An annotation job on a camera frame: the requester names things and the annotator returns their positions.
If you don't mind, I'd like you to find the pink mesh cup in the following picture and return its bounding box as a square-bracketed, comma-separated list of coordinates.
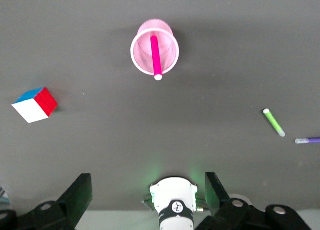
[130, 18, 180, 77]

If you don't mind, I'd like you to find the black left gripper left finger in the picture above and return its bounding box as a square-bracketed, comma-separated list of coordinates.
[0, 173, 94, 230]

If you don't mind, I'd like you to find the pink marker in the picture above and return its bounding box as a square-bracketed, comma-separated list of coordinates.
[150, 35, 164, 81]

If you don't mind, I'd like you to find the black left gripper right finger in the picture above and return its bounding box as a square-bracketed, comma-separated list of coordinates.
[197, 172, 311, 230]

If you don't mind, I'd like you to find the purple marker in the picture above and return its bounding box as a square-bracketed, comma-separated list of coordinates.
[294, 137, 320, 144]

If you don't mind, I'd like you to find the colourful puzzle cube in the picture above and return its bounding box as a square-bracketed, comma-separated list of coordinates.
[11, 86, 59, 124]

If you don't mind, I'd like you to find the green marker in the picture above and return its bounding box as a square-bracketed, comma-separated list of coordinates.
[262, 108, 286, 137]

